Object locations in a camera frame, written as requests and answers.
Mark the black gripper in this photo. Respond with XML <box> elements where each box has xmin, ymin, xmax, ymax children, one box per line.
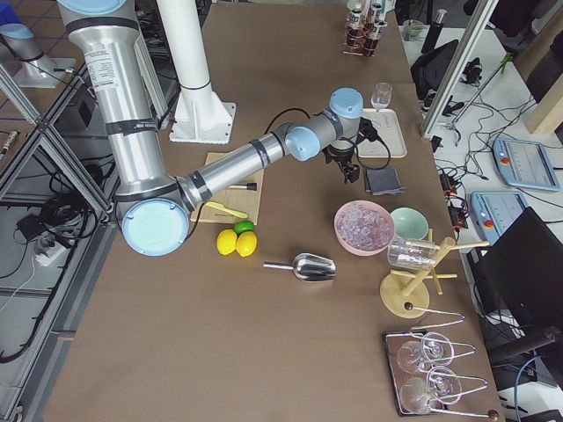
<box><xmin>323</xmin><ymin>118</ymin><xmax>381</xmax><ymax>184</ymax></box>

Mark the copper wire bottle basket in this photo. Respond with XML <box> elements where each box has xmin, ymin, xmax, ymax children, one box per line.
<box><xmin>343</xmin><ymin>0</ymin><xmax>388</xmax><ymax>57</ymax></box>

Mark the grey folded cloth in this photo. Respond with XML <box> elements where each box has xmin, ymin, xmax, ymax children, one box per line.
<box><xmin>364</xmin><ymin>168</ymin><xmax>404</xmax><ymax>196</ymax></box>

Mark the cream rabbit tray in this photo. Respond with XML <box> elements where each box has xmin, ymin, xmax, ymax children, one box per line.
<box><xmin>358</xmin><ymin>108</ymin><xmax>407</xmax><ymax>158</ymax></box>

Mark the clear wine glass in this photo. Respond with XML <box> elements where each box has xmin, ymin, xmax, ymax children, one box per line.
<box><xmin>370</xmin><ymin>83</ymin><xmax>392</xmax><ymax>111</ymax></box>

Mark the pink bowl of ice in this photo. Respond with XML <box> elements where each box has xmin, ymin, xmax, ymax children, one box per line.
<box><xmin>333</xmin><ymin>200</ymin><xmax>395</xmax><ymax>257</ymax></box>

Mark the green bowl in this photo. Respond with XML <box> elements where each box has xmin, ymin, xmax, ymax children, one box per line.
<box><xmin>391</xmin><ymin>207</ymin><xmax>429</xmax><ymax>240</ymax></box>

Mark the steel muddler black tip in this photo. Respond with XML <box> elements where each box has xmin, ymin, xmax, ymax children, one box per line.
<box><xmin>228</xmin><ymin>182</ymin><xmax>258</xmax><ymax>192</ymax></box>

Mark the steel ice scoop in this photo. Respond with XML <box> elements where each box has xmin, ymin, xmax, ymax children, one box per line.
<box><xmin>263</xmin><ymin>252</ymin><xmax>336</xmax><ymax>282</ymax></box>

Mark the clear glass jar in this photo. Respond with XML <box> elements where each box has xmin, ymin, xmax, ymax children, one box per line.
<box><xmin>387</xmin><ymin>237</ymin><xmax>439</xmax><ymax>270</ymax></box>

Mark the yellow plastic knife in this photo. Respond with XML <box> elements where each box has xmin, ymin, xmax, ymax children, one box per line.
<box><xmin>205</xmin><ymin>201</ymin><xmax>248</xmax><ymax>219</ymax></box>

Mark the green lime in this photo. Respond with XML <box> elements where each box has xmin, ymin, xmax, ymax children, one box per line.
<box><xmin>233</xmin><ymin>220</ymin><xmax>255</xmax><ymax>236</ymax></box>

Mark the yellow lemon upper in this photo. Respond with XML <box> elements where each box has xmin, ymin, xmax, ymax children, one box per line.
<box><xmin>235</xmin><ymin>231</ymin><xmax>258</xmax><ymax>258</ymax></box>

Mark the yellow lemon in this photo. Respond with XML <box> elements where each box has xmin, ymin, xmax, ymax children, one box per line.
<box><xmin>216</xmin><ymin>229</ymin><xmax>238</xmax><ymax>256</ymax></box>
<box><xmin>235</xmin><ymin>231</ymin><xmax>258</xmax><ymax>258</ymax></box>

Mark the yellow lemon lower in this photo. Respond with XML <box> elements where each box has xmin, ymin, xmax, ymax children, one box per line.
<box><xmin>216</xmin><ymin>229</ymin><xmax>238</xmax><ymax>256</ymax></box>

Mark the wooden glass drying tree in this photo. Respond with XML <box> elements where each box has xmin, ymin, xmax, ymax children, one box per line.
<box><xmin>379</xmin><ymin>231</ymin><xmax>489</xmax><ymax>318</ymax></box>

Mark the blue teach pendant near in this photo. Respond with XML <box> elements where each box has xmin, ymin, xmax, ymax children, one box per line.
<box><xmin>471</xmin><ymin>191</ymin><xmax>529</xmax><ymax>244</ymax></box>

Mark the blue teach pendant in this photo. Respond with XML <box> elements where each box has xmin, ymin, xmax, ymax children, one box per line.
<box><xmin>493</xmin><ymin>137</ymin><xmax>560</xmax><ymax>192</ymax></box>
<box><xmin>471</xmin><ymin>191</ymin><xmax>529</xmax><ymax>244</ymax></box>

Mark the blue teach pendant far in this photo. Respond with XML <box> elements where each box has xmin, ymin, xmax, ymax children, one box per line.
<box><xmin>493</xmin><ymin>137</ymin><xmax>560</xmax><ymax>192</ymax></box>

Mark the dark tray with glasses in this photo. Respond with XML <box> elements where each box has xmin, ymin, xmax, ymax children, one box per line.
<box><xmin>383</xmin><ymin>331</ymin><xmax>499</xmax><ymax>421</ymax></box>

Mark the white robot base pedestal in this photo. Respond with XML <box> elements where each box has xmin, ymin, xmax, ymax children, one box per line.
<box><xmin>157</xmin><ymin>0</ymin><xmax>236</xmax><ymax>145</ymax></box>

